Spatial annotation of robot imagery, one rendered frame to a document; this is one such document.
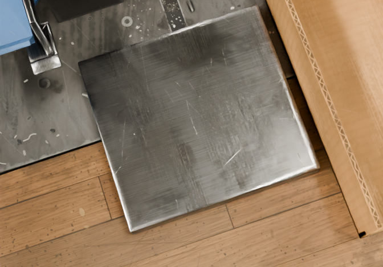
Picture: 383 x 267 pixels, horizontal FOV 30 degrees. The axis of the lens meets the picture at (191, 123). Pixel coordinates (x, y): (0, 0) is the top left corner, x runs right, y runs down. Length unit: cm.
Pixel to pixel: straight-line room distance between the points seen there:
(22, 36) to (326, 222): 30
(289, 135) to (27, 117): 23
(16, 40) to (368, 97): 31
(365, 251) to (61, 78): 31
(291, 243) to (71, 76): 25
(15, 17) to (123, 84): 11
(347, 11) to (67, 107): 27
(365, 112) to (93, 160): 24
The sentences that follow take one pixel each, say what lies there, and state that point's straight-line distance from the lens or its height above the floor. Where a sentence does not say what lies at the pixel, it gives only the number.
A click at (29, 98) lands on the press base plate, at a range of 67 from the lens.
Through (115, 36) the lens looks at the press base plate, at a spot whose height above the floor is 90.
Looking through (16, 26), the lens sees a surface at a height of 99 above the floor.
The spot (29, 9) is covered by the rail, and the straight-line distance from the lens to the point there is 60.
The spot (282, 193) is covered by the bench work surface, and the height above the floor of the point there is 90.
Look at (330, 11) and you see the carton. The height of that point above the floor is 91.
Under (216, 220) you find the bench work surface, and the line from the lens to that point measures 62.
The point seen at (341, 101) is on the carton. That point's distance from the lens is 65.
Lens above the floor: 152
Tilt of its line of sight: 75 degrees down
